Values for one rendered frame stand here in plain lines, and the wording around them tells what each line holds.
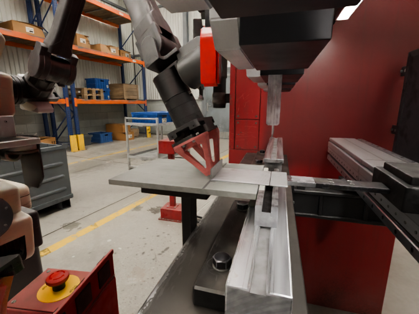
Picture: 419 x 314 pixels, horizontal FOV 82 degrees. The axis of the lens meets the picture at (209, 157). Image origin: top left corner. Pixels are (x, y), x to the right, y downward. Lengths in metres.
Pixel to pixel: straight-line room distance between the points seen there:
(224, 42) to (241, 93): 1.10
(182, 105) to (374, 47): 1.06
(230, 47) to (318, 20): 0.06
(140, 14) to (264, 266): 0.49
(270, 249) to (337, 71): 1.11
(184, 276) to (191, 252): 0.06
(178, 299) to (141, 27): 0.47
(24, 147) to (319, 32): 0.75
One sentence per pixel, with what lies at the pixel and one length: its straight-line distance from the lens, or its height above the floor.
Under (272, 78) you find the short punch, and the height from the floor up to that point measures 1.17.
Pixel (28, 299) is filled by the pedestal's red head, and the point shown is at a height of 0.78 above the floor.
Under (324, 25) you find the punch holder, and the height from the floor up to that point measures 1.18.
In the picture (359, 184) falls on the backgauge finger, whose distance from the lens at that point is 0.46.
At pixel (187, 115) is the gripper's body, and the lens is 0.44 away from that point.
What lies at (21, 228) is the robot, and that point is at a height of 0.77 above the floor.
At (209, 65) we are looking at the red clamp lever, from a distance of 0.29.
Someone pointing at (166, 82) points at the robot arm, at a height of 1.17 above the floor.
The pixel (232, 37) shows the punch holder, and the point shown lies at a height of 1.18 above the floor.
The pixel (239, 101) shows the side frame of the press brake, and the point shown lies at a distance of 1.31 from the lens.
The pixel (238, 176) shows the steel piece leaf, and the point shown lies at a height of 1.00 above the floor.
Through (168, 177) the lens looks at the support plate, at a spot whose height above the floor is 1.00.
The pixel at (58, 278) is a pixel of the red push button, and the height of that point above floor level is 0.81.
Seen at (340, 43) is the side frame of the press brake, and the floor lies 1.40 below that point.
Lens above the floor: 1.13
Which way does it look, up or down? 12 degrees down
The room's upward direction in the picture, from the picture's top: straight up
